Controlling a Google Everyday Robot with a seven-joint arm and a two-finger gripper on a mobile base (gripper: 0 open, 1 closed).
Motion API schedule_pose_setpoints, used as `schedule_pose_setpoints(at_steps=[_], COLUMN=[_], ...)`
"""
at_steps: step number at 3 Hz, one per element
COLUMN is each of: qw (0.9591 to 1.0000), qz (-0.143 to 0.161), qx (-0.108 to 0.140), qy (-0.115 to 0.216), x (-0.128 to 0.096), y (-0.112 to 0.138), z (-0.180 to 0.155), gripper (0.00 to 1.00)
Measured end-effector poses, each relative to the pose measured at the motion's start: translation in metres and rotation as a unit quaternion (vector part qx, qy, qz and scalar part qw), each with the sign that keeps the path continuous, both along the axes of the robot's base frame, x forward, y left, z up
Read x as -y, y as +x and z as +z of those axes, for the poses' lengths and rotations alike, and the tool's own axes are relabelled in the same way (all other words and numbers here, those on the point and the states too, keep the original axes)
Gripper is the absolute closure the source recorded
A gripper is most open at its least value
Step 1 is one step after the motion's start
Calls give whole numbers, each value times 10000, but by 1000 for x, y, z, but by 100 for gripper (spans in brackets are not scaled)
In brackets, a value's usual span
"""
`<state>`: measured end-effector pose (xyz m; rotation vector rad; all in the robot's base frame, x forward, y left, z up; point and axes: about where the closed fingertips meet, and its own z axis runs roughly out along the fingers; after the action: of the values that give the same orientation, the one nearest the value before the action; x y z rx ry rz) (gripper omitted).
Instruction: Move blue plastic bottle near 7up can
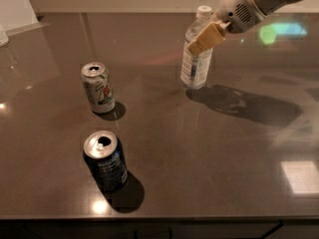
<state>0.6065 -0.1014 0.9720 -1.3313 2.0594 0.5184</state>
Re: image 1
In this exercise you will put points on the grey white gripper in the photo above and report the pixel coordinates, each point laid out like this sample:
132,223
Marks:
236,8

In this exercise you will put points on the clear blue-labelled plastic bottle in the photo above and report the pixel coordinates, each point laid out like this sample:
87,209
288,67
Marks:
194,69

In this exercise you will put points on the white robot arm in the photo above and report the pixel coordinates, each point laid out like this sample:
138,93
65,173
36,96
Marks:
266,6

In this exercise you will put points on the green white 7up can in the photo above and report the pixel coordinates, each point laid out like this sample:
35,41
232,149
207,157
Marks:
96,80

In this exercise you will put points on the dark blue soda can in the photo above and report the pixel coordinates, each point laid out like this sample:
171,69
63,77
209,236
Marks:
103,153

